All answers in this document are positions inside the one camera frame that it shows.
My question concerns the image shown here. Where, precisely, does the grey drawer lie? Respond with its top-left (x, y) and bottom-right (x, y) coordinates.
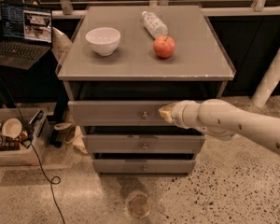
top-left (82, 134), bottom-right (205, 154)
top-left (92, 160), bottom-right (195, 174)
top-left (68, 101), bottom-right (170, 126)

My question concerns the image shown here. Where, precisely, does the white ceramic bowl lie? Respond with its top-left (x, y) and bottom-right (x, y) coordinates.
top-left (86, 27), bottom-right (121, 56)

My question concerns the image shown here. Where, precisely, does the clear plastic storage bin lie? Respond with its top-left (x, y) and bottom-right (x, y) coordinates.
top-left (0, 108), bottom-right (49, 166)

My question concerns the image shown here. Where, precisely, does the white bag beside cabinet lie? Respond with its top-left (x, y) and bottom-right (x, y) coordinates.
top-left (52, 27), bottom-right (72, 63)

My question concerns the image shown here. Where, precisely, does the white diagonal support post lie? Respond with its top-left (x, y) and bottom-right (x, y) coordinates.
top-left (251, 48), bottom-right (280, 107)

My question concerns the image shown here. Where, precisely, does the metal window railing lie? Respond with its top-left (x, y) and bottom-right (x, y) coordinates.
top-left (0, 0), bottom-right (280, 19)

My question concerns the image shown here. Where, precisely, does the grey bottom drawer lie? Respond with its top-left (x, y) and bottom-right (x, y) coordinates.
top-left (92, 160), bottom-right (195, 174)

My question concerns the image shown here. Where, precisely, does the grey top drawer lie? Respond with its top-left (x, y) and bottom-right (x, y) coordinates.
top-left (68, 101), bottom-right (170, 126)

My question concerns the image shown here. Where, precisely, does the white bowl in bin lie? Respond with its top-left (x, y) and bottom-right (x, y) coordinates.
top-left (2, 118), bottom-right (22, 138)

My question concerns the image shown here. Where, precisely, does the grey middle drawer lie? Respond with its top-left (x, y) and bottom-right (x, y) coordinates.
top-left (82, 134), bottom-right (205, 154)

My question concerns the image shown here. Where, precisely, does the grey drawer cabinet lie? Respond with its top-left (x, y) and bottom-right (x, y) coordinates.
top-left (58, 6), bottom-right (235, 161)

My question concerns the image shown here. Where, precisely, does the clear plastic water bottle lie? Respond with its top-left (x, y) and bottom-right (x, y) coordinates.
top-left (142, 11), bottom-right (168, 39)

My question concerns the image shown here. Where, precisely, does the red apple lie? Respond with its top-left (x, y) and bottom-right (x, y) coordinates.
top-left (153, 35), bottom-right (175, 59)

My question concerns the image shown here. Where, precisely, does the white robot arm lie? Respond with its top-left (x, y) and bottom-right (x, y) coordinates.
top-left (159, 99), bottom-right (280, 155)

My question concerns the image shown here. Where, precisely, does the brown snack packet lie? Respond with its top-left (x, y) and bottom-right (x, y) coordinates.
top-left (0, 135), bottom-right (20, 151)

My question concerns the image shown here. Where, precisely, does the black power cable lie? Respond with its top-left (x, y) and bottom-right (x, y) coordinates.
top-left (0, 77), bottom-right (66, 224)

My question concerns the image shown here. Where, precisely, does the black open laptop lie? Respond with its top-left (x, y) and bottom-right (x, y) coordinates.
top-left (0, 2), bottom-right (52, 70)

